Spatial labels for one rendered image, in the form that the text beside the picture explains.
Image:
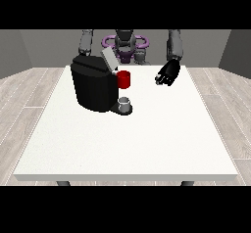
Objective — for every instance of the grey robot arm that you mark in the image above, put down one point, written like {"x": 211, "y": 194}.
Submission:
{"x": 86, "y": 43}
{"x": 175, "y": 45}

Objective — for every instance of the black coffee machine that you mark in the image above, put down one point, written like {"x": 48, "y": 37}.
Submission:
{"x": 93, "y": 83}

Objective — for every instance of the grey robot trunk purple rings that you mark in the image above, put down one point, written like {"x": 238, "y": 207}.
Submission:
{"x": 125, "y": 47}

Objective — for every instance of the pale grey machine lid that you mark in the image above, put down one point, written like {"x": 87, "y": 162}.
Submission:
{"x": 109, "y": 57}

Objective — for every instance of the small grey cup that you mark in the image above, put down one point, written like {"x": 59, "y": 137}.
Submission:
{"x": 124, "y": 104}

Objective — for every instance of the red pod holder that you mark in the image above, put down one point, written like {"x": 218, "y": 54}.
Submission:
{"x": 124, "y": 79}

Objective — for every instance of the small grey coffee pod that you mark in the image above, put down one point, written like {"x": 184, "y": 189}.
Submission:
{"x": 158, "y": 78}

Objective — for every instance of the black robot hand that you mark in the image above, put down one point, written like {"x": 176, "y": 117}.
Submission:
{"x": 170, "y": 71}

